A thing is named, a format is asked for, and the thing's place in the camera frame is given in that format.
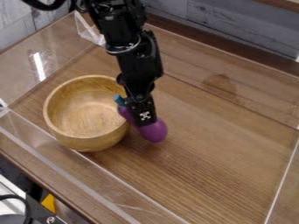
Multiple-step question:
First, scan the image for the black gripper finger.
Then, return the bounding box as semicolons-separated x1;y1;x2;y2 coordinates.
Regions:
125;96;157;127

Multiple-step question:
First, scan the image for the black cable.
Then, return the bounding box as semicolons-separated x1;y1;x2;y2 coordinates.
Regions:
0;193;36;224

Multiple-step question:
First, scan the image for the clear acrylic tray wall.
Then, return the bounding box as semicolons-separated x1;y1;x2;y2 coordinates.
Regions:
0;100;188;224

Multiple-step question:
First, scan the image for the yellow black equipment base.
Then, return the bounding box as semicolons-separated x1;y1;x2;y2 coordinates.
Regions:
24;192;71;224

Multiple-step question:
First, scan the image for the purple toy eggplant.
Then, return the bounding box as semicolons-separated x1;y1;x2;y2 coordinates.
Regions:
113;94;168;143

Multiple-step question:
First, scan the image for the brown wooden bowl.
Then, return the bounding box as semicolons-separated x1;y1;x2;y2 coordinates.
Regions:
43;74;129;152

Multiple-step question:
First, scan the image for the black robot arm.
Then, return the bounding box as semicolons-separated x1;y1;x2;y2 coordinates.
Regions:
76;0;164;127

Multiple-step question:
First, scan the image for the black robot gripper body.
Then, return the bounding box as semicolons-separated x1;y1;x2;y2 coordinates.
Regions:
116;31;164;102

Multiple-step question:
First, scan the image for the clear acrylic corner bracket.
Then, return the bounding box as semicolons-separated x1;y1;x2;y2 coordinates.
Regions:
73;11;107;47

